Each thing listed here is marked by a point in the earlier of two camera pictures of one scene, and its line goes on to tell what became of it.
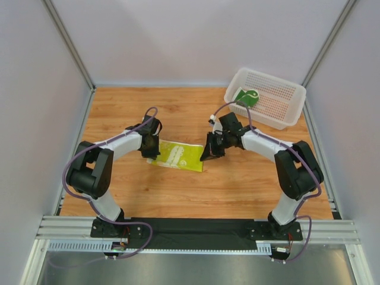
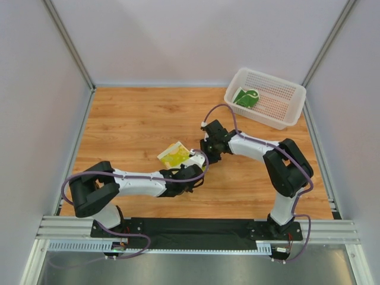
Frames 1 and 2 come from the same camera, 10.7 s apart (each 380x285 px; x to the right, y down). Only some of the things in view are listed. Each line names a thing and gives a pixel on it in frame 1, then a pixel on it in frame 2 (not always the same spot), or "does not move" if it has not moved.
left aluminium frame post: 66,35 does not move
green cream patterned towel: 249,98 does not move
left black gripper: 149,151 to 196,171
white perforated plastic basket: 280,100 does not move
